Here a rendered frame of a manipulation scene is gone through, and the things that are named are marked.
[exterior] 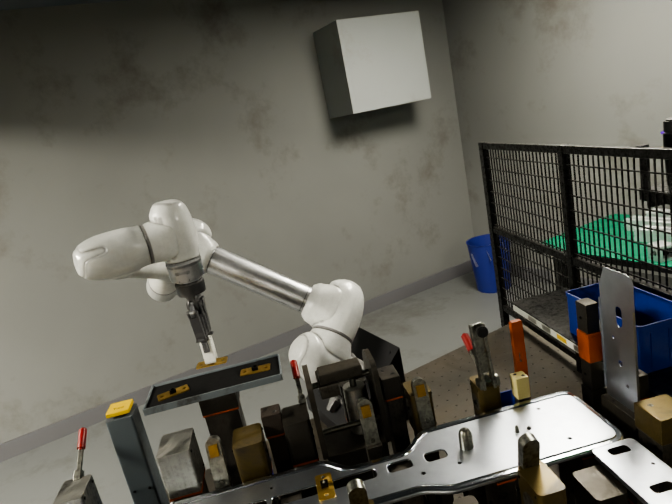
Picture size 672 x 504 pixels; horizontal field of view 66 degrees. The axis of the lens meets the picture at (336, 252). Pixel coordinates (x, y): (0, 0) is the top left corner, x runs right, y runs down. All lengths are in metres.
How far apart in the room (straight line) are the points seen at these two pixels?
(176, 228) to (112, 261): 0.17
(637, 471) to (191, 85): 3.66
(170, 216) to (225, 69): 2.99
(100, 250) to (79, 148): 2.71
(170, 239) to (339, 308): 0.74
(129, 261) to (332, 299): 0.79
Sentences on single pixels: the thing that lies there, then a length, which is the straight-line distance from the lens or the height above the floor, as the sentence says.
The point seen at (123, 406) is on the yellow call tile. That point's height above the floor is 1.16.
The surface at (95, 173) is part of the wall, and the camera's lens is 4.01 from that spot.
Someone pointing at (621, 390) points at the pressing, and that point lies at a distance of 1.44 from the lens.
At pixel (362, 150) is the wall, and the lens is 4.68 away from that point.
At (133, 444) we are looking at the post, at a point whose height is 1.06.
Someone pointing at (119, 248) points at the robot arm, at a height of 1.59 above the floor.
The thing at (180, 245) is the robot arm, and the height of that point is 1.56.
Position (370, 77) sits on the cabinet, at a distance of 4.31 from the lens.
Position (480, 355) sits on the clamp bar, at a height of 1.13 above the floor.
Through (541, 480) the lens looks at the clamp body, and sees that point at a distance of 1.16.
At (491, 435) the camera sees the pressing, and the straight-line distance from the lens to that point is 1.35.
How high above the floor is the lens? 1.78
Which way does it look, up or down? 14 degrees down
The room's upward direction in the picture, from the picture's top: 12 degrees counter-clockwise
